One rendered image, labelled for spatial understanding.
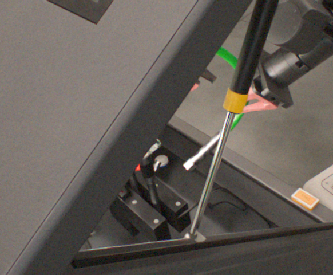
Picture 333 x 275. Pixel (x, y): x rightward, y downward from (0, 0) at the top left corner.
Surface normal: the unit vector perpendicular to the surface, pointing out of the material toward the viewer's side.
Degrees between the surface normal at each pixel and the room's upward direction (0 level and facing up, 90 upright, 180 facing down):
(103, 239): 0
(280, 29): 50
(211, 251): 43
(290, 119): 0
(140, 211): 0
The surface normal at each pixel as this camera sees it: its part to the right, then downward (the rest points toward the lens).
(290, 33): -0.73, -0.11
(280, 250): 0.64, 0.43
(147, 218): -0.15, -0.73
